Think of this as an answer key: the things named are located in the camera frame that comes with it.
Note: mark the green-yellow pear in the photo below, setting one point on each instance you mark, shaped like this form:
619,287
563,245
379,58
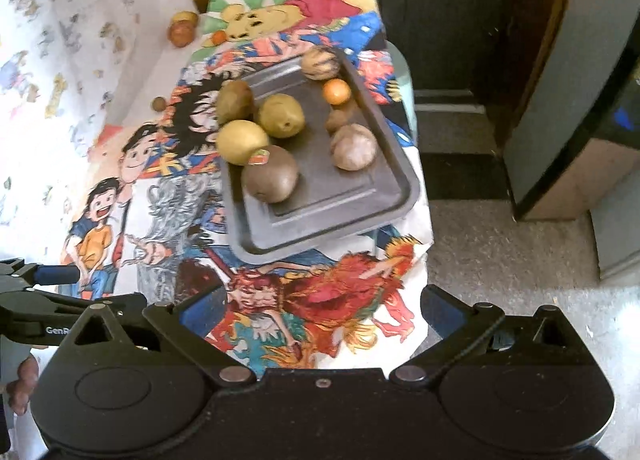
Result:
235,101

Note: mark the white cartoon print cloth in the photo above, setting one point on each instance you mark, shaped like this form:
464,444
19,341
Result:
68,68

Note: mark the small orange kumquat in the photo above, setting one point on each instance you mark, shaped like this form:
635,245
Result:
336,91

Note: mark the winnie bear drawing paper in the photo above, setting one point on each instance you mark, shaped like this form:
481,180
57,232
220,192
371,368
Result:
245,20

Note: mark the two boys drawing paper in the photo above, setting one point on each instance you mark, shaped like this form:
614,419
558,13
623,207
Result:
96,238

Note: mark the red dragon girl drawing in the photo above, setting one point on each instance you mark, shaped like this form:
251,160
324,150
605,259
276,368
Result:
312,311

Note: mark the black appliance door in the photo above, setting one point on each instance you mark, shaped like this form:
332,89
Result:
474,65

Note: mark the small brown longan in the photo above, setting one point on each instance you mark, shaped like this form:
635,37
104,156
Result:
337,119
159,104

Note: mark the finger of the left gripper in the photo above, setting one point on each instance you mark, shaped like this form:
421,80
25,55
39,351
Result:
53,275

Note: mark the striped pepino melon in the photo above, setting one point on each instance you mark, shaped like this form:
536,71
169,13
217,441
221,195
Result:
320,63

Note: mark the red apple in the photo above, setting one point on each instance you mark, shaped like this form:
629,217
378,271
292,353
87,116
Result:
181,33

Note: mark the yellow lemon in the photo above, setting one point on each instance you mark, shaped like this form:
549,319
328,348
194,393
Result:
238,140

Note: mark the small orange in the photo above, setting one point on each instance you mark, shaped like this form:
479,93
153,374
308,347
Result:
219,38

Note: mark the grey hair character drawing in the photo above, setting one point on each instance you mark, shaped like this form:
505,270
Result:
176,239

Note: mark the yellow-green guava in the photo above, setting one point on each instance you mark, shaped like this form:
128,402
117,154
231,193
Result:
281,116

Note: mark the yellow fruit behind apple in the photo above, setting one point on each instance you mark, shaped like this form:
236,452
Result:
188,16

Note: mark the person's left hand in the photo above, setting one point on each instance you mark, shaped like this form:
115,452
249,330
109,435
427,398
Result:
21,389

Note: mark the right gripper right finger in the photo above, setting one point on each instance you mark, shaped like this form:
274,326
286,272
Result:
464,330

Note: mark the grey metal baking tray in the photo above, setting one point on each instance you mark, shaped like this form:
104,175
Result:
327,203

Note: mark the brown kiwi with sticker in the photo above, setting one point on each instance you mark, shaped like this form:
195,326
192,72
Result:
270,175

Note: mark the brown striped round fruit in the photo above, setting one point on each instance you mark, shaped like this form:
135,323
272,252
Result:
353,147

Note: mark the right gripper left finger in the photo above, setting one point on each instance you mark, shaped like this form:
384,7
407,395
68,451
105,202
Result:
184,327

